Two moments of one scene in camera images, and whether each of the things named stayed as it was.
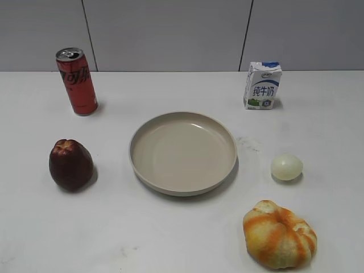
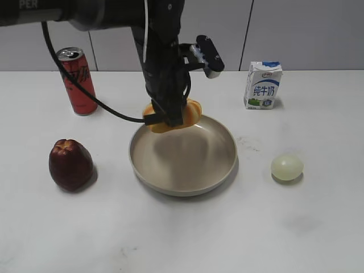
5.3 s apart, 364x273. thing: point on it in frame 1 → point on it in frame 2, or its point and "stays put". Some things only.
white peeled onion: x=286 y=168 stays put
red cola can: x=77 y=78 stays put
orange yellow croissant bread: x=276 y=237 → x=193 y=114
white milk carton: x=263 y=81 stays put
